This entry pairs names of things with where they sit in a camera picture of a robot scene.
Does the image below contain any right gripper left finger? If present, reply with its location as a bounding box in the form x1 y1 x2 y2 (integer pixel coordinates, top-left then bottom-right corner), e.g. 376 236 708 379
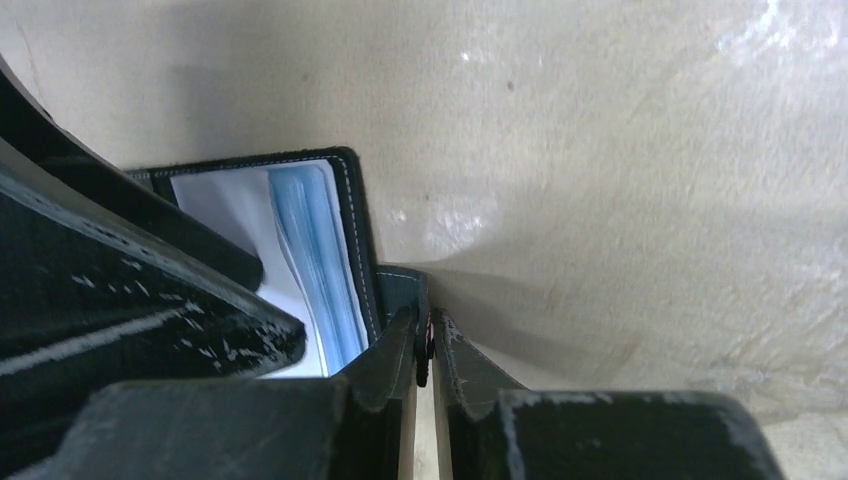
18 307 419 479

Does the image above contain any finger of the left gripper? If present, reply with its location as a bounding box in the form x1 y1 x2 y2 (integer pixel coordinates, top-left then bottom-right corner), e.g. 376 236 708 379
1 60 263 291
1 144 306 476

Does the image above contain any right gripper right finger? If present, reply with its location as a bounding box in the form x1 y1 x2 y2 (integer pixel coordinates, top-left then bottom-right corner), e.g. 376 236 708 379
432 309 783 479

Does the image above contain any black leather card holder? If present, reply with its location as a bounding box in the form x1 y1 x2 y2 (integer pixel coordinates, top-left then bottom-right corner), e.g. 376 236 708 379
133 147 433 386

